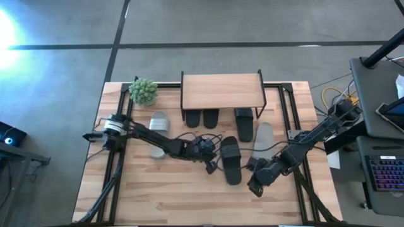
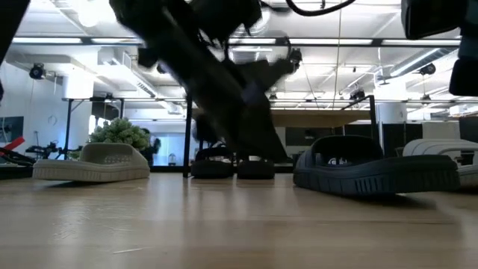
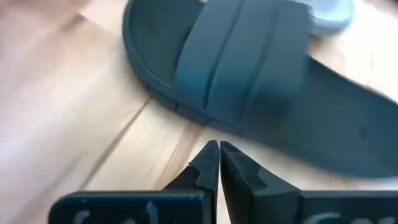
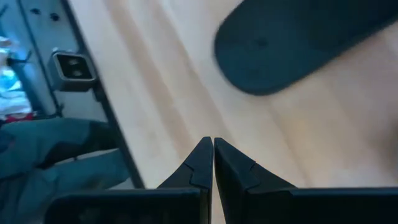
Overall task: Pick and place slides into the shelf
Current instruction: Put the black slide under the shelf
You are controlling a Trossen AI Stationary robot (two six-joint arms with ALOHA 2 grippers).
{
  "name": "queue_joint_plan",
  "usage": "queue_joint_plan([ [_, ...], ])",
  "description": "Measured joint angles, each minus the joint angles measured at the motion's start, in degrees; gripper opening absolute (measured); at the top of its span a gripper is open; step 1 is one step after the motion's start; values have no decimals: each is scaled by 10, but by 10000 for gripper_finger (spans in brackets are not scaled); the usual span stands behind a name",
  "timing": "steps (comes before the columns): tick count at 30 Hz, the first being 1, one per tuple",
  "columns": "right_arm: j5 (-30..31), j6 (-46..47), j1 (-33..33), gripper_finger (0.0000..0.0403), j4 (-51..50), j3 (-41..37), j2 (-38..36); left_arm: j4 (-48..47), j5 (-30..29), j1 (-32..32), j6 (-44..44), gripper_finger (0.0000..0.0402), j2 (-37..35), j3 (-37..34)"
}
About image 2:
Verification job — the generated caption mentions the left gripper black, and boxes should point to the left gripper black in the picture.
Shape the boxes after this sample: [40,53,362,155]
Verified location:
[156,33,289,162]

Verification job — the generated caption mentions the black slide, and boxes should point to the black slide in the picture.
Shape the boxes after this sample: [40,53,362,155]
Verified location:
[237,155,276,180]
[190,146,235,179]

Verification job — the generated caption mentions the navy ribbed-strap slide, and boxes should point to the navy ribbed-strap slide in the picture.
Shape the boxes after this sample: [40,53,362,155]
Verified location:
[293,134,461,197]

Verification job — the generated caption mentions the white ribbed-strap slide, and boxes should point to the white ribbed-strap slide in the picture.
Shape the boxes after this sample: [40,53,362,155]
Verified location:
[402,138,478,188]

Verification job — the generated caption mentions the beige grey slide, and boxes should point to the beige grey slide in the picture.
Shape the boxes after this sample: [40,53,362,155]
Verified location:
[32,142,151,183]

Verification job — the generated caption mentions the person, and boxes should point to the person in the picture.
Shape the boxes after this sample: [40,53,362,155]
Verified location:
[141,129,162,166]

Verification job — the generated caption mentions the green potted plant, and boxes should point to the green potted plant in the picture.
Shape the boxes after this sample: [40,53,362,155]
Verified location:
[88,117,151,151]

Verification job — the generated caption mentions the dark monitor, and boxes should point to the dark monitor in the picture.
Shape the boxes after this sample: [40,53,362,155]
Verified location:
[459,117,478,143]

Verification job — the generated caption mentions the red and black tool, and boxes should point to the red and black tool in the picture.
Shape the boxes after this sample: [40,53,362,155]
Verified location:
[0,136,28,167]

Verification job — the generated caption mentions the black-frame wooden-top shelf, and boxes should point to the black-frame wooden-top shelf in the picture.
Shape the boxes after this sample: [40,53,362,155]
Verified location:
[182,93,382,179]

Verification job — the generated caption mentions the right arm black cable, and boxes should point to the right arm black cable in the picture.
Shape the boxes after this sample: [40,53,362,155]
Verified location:
[285,0,356,18]

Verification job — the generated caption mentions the black background frame stand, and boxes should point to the black background frame stand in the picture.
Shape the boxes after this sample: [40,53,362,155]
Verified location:
[61,96,125,161]

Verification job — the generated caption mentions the dark wall screen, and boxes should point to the dark wall screen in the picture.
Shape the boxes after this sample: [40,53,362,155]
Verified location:
[0,116,25,143]

